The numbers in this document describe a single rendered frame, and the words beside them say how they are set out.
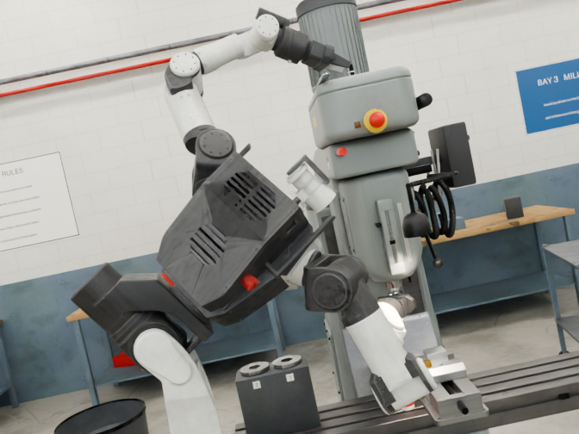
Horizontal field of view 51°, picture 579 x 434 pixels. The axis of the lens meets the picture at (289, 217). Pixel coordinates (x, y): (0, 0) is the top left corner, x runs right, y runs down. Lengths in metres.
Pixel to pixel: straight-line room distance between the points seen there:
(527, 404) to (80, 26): 5.47
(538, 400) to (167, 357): 1.09
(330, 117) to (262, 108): 4.45
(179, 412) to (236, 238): 0.42
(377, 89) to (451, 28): 4.82
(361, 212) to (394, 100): 0.33
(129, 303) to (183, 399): 0.24
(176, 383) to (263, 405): 0.53
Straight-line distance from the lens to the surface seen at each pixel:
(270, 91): 6.03
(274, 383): 1.83
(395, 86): 1.60
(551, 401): 1.94
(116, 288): 1.35
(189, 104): 1.56
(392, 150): 1.68
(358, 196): 1.70
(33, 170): 6.43
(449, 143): 2.06
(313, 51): 1.74
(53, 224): 6.38
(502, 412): 1.90
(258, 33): 1.70
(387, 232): 1.68
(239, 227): 1.23
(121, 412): 3.70
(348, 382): 2.30
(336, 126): 1.57
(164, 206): 6.08
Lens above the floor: 1.67
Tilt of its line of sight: 4 degrees down
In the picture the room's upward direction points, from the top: 12 degrees counter-clockwise
